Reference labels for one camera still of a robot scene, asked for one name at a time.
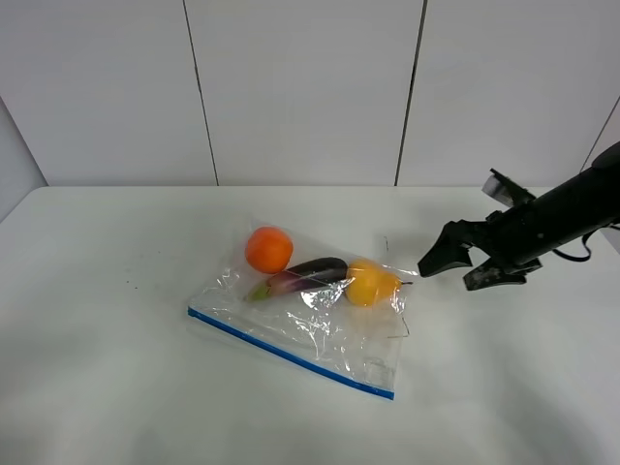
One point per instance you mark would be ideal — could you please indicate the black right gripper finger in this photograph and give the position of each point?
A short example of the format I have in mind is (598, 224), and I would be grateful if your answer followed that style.
(451, 249)
(488, 275)

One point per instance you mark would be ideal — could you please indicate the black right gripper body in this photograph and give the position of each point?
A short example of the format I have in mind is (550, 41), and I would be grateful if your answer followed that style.
(510, 239)

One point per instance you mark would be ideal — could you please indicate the clear zip bag blue seal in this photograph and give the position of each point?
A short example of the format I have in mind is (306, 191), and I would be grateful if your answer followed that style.
(318, 330)

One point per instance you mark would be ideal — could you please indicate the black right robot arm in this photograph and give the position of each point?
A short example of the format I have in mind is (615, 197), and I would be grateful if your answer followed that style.
(582, 205)

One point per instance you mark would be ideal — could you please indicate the yellow pear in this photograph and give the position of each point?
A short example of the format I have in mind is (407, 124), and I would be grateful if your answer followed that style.
(370, 283)

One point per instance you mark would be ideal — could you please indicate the purple eggplant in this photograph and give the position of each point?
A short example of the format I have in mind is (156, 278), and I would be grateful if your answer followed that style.
(306, 276)

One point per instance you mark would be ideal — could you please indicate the orange fruit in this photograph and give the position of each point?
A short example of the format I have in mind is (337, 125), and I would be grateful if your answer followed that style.
(269, 250)

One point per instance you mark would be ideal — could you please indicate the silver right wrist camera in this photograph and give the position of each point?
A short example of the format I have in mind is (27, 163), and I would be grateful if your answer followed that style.
(505, 191)

